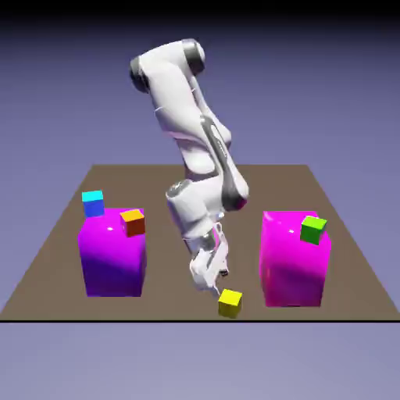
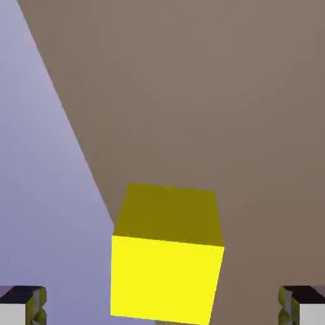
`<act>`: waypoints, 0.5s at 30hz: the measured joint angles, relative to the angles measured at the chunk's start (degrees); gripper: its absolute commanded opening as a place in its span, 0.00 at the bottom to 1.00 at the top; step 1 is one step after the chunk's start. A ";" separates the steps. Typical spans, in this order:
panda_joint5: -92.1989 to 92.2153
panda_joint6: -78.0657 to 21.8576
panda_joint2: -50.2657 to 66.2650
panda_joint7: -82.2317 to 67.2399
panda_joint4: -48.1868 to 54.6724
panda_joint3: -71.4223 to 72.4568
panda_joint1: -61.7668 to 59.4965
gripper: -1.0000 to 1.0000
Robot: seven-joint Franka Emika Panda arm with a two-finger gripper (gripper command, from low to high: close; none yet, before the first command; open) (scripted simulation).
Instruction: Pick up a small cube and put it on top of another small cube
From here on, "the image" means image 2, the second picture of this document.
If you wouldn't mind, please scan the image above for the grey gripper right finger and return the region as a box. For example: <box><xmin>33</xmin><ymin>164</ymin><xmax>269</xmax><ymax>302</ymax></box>
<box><xmin>278</xmin><ymin>285</ymin><xmax>325</xmax><ymax>325</ymax></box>

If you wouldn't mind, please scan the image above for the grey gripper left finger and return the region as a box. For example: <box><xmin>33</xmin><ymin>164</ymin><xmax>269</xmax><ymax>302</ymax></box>
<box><xmin>0</xmin><ymin>285</ymin><xmax>48</xmax><ymax>325</ymax></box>

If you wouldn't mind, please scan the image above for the small yellow cube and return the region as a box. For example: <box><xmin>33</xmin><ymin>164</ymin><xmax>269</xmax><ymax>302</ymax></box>
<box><xmin>110</xmin><ymin>182</ymin><xmax>225</xmax><ymax>325</ymax></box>

